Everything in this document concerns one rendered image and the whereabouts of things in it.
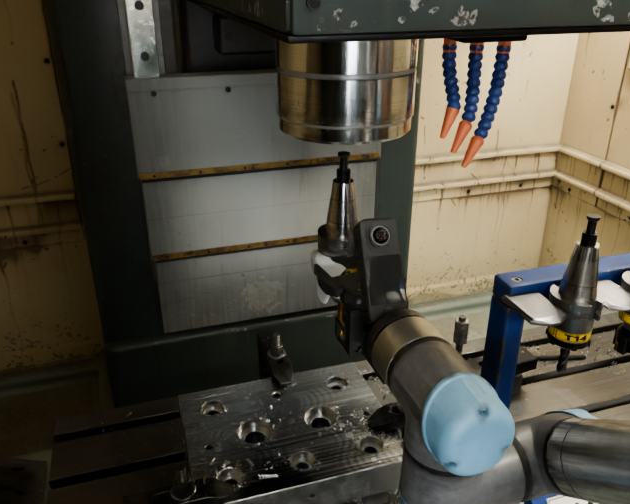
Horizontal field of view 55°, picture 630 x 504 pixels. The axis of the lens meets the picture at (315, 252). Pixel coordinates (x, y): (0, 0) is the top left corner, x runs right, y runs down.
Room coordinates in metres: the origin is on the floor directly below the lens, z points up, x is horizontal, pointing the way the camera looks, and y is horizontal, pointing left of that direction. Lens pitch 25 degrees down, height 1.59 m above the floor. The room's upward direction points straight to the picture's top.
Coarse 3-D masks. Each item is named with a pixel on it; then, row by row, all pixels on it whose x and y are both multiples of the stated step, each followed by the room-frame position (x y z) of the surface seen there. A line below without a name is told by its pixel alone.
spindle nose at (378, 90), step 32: (288, 64) 0.66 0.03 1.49; (320, 64) 0.64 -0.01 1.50; (352, 64) 0.63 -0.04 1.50; (384, 64) 0.64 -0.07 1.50; (416, 64) 0.69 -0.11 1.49; (288, 96) 0.66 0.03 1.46; (320, 96) 0.64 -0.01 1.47; (352, 96) 0.63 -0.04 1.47; (384, 96) 0.64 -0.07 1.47; (288, 128) 0.67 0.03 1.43; (320, 128) 0.64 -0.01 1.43; (352, 128) 0.63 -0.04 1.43; (384, 128) 0.64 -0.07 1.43
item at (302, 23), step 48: (192, 0) 1.02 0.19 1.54; (240, 0) 0.63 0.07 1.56; (288, 0) 0.48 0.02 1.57; (336, 0) 0.49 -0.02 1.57; (384, 0) 0.50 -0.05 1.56; (432, 0) 0.51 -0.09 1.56; (480, 0) 0.53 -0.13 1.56; (528, 0) 0.54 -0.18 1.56; (576, 0) 0.55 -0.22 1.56; (624, 0) 0.57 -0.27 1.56
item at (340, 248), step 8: (320, 232) 0.70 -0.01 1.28; (320, 240) 0.70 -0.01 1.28; (328, 240) 0.68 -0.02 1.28; (336, 240) 0.68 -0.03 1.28; (344, 240) 0.68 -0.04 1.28; (352, 240) 0.69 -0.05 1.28; (320, 248) 0.70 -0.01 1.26; (328, 248) 0.69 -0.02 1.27; (336, 248) 0.68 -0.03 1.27; (344, 248) 0.68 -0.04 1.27; (352, 248) 0.69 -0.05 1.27; (328, 256) 0.68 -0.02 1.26; (336, 256) 0.68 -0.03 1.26; (344, 256) 0.68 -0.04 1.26
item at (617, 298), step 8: (600, 280) 0.70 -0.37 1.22; (608, 280) 0.70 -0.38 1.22; (600, 288) 0.68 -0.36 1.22; (608, 288) 0.68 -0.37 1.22; (616, 288) 0.68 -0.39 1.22; (608, 296) 0.66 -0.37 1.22; (616, 296) 0.66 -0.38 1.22; (624, 296) 0.66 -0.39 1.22; (608, 304) 0.64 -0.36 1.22; (616, 304) 0.64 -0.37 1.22; (624, 304) 0.64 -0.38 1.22
